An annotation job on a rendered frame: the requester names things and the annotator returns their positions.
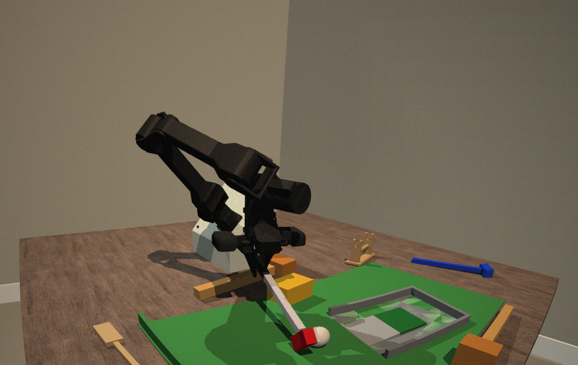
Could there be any green flat mat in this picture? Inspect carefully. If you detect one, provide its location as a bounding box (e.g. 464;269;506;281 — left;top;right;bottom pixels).
150;262;505;365

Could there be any red putter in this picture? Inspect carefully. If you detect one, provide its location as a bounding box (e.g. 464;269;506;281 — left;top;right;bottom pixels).
256;253;320;351

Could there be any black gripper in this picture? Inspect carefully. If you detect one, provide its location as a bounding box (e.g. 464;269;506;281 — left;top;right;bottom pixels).
212;205;305;278

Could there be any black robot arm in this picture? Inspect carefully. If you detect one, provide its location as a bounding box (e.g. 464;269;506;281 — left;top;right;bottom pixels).
135;112;311;254

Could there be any white ball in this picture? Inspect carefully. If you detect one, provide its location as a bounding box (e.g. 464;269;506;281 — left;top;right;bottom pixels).
313;326;330;347

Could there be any orange mallet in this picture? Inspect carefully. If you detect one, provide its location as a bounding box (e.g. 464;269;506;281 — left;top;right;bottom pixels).
450;304;514;365
194;254;296;300

